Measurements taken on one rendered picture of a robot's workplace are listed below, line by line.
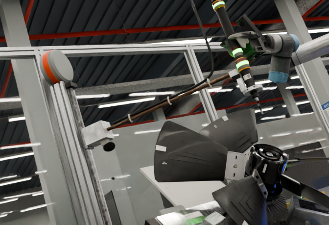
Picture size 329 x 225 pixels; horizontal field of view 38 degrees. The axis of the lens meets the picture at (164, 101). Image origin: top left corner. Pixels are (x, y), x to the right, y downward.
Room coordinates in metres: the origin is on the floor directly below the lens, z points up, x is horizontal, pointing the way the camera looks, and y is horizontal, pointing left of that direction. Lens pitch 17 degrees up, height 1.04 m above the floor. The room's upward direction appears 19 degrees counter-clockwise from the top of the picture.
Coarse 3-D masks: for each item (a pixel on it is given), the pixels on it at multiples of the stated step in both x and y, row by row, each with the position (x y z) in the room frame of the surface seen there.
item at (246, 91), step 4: (232, 72) 1.59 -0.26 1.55; (236, 72) 1.59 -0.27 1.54; (232, 76) 1.59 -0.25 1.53; (236, 76) 1.59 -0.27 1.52; (240, 76) 1.58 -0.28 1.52; (236, 80) 1.61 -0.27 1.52; (240, 80) 1.59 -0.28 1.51; (240, 84) 1.59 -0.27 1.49; (244, 84) 1.60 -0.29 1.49; (260, 84) 1.57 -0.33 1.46; (240, 88) 1.59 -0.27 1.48; (244, 88) 1.59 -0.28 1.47; (248, 88) 1.56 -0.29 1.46; (252, 88) 1.56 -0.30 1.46; (256, 88) 1.57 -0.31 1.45; (260, 88) 1.59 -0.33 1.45; (244, 92) 1.58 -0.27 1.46; (248, 92) 1.58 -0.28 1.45
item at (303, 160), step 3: (297, 159) 1.58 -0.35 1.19; (300, 159) 1.57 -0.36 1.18; (303, 159) 1.58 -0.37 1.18; (306, 159) 1.59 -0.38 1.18; (309, 159) 1.59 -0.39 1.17; (312, 159) 1.60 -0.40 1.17; (315, 159) 1.61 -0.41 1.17; (318, 159) 1.61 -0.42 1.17; (321, 159) 1.62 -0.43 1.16; (324, 159) 1.63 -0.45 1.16; (327, 159) 1.63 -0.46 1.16; (300, 162) 1.64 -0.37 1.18; (303, 162) 1.66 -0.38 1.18; (306, 162) 1.69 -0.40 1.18; (291, 165) 1.66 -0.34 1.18; (294, 165) 1.69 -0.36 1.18
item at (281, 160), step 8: (256, 144) 1.52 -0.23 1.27; (264, 144) 1.53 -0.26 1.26; (256, 152) 1.48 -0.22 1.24; (264, 152) 1.51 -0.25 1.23; (272, 152) 1.52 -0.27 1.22; (280, 152) 1.52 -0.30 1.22; (248, 160) 1.50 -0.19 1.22; (256, 160) 1.47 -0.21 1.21; (264, 160) 1.45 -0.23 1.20; (272, 160) 1.47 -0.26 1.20; (280, 160) 1.49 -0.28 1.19; (248, 168) 1.50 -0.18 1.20; (256, 168) 1.48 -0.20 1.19; (272, 168) 1.46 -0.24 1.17; (280, 168) 1.47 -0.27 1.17; (264, 176) 1.48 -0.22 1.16; (272, 176) 1.48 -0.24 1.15; (280, 176) 1.50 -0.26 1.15; (264, 184) 1.52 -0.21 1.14; (272, 184) 1.53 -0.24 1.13; (280, 184) 1.58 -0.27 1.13; (272, 192) 1.53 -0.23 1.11; (280, 192) 1.54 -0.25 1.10
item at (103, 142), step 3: (102, 141) 1.77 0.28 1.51; (105, 141) 1.76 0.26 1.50; (108, 141) 1.77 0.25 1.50; (102, 144) 1.77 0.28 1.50; (105, 144) 1.76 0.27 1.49; (108, 144) 1.76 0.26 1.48; (111, 144) 1.76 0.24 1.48; (114, 144) 1.77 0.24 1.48; (105, 147) 1.76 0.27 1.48; (108, 147) 1.76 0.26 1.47; (111, 147) 1.76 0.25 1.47; (114, 147) 1.77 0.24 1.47; (105, 150) 1.77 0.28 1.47; (108, 150) 1.77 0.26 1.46; (111, 150) 1.78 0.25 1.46
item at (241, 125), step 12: (216, 120) 1.76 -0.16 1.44; (228, 120) 1.74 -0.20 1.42; (240, 120) 1.71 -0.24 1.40; (252, 120) 1.69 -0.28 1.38; (204, 132) 1.75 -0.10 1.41; (216, 132) 1.72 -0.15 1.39; (228, 132) 1.70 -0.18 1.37; (240, 132) 1.67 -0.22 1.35; (252, 132) 1.64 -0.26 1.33; (228, 144) 1.67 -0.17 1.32; (240, 144) 1.64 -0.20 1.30; (252, 144) 1.61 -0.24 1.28
